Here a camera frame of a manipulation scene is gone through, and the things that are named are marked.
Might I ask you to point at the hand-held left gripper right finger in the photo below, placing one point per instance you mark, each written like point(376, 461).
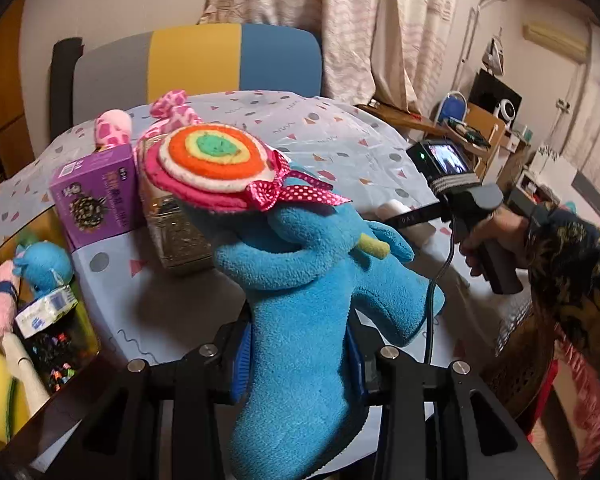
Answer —
point(357, 365)

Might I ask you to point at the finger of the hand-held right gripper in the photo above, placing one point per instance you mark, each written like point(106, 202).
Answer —
point(415, 219)

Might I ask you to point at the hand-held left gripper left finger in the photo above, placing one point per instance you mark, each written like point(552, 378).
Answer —
point(241, 365)

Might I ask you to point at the gold metal tin box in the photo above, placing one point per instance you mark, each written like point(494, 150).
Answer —
point(82, 305)

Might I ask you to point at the black feather beaded toy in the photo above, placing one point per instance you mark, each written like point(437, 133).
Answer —
point(55, 360)

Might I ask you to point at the blue white tissue packet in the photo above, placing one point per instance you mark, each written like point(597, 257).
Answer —
point(40, 317)

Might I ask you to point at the small blue pink plush toy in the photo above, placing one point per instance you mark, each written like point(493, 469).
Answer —
point(45, 262)

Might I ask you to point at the person's right hand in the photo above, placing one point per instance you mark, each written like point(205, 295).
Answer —
point(505, 230)

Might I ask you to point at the blue back folding chair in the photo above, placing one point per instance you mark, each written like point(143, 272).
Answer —
point(452, 107)

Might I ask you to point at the wooden side table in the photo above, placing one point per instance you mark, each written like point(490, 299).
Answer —
point(395, 117)

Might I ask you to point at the black monitor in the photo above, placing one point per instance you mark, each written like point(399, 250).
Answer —
point(487, 87)

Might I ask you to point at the white storage shelf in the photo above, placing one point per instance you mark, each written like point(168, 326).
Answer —
point(552, 165)

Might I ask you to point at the patterned plastic tablecloth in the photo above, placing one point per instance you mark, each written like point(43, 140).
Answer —
point(340, 135)

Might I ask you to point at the white pole stand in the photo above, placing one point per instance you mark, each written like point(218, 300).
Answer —
point(467, 50)

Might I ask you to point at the white hanging bag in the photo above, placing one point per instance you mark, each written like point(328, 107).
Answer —
point(495, 57)

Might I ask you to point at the ornate silver tissue box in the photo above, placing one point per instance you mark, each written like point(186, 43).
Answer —
point(175, 240)

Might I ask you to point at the brown wicker stool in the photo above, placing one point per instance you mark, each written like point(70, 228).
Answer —
point(520, 360)

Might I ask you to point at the ship print curtain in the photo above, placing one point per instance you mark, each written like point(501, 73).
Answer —
point(355, 20)

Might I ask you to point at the purple cardboard box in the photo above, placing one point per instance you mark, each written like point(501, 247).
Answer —
point(95, 200)

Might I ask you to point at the pink red cloth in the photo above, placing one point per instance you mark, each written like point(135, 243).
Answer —
point(590, 420)

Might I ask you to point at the pink spotted plush toy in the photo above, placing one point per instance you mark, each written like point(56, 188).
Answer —
point(112, 127)

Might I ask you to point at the grey yellow blue chair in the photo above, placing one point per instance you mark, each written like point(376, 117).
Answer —
point(195, 60)

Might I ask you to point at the wooden wardrobe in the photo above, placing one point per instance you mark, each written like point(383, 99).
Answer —
point(0, 110)

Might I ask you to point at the wall air conditioner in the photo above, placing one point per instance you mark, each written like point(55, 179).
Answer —
point(555, 40)

